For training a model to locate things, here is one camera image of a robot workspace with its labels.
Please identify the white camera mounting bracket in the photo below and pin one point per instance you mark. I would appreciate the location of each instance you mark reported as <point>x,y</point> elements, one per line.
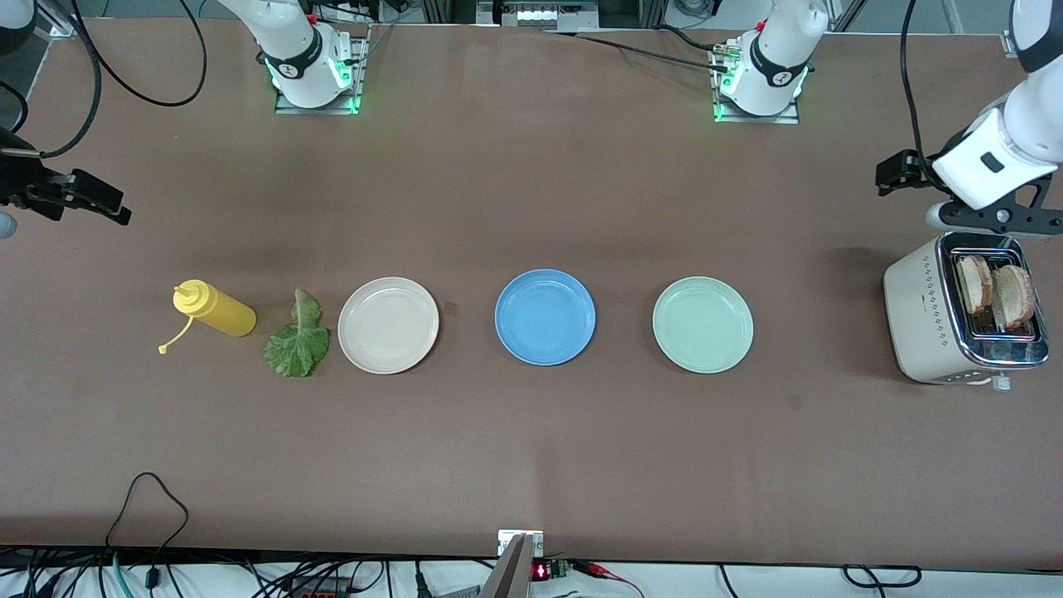
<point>508,540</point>

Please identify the red display electronics module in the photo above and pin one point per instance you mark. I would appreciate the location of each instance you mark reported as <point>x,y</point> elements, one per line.
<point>540,571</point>

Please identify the yellow mustard squeeze bottle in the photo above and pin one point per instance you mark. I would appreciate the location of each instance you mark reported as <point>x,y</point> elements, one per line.
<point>220,311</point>

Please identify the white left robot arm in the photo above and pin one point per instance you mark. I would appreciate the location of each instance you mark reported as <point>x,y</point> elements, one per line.
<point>772,58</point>

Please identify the black power strip red switch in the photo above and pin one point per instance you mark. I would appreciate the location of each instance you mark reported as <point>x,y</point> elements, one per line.
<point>315,591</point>

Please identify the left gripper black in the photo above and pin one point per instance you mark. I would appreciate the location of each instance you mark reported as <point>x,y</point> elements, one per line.
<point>900,170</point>

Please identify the blue round plate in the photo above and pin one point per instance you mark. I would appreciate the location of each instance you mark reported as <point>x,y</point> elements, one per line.
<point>545,317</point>

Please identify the cream chrome toaster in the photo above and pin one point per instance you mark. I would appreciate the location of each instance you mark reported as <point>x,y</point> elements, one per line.
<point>922,316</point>

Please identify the green lettuce leaf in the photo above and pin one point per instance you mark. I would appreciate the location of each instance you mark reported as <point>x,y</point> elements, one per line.
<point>297,345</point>

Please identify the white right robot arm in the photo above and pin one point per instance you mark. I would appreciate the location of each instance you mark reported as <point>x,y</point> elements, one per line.
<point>299,50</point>

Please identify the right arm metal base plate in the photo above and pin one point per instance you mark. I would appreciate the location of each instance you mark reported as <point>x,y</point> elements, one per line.
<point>359,83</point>

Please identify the toasted bread slice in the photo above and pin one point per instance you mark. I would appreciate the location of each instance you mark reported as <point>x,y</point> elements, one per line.
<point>974,284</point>
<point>1015,296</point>

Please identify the light green round plate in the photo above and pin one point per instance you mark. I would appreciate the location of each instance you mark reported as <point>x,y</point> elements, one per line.
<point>702,325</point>

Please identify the aluminium frame corner profile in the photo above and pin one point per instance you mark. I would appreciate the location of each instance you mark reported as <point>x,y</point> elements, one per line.
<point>1008,43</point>
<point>62,29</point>

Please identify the white power strip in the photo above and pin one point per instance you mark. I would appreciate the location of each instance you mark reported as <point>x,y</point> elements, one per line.
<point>544,15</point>

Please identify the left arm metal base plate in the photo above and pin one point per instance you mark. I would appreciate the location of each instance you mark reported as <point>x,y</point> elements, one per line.
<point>793,116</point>

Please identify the grey metal camera bar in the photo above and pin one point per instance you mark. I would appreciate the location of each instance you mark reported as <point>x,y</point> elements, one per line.
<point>508,577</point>

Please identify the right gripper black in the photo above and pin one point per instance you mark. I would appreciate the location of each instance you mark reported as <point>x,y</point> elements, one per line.
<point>18,181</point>

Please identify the beige round plate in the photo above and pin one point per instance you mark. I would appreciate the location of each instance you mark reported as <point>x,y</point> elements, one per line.
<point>388,325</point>

